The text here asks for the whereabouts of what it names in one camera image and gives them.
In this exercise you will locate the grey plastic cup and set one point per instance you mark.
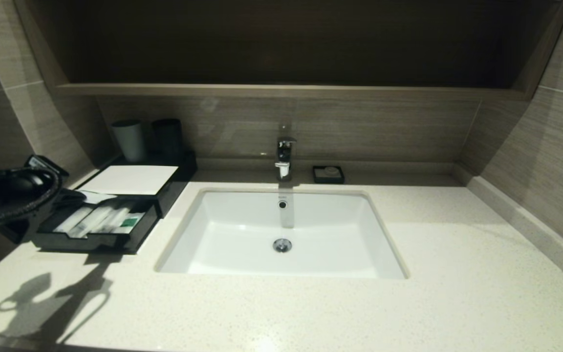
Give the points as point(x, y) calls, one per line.
point(128, 141)

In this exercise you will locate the white toothbrush packet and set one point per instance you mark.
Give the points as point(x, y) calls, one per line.
point(97, 220)

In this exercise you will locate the black amenity box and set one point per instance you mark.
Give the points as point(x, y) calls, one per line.
point(176, 183)

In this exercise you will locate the white sink basin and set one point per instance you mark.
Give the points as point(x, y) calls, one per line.
point(330, 234)

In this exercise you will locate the black plastic cup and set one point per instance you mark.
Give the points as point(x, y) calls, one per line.
point(167, 138)

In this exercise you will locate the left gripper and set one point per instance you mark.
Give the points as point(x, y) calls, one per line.
point(22, 195)

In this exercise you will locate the chrome sink drain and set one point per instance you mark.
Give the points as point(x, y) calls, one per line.
point(282, 245)

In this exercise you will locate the black soap dish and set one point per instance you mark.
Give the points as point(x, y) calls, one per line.
point(339, 177)

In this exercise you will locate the wide white printed sachet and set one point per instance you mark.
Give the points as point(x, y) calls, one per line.
point(132, 225)

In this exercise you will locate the round soap bar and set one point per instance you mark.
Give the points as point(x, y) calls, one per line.
point(331, 171)

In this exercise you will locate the wooden wall shelf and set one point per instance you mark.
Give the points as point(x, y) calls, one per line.
point(359, 92)

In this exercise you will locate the black amenity tray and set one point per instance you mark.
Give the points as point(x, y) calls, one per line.
point(115, 244)

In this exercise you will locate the white rectangular plate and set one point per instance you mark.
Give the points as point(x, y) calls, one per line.
point(130, 179)

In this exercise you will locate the chrome faucet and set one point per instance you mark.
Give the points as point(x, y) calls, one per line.
point(284, 154)

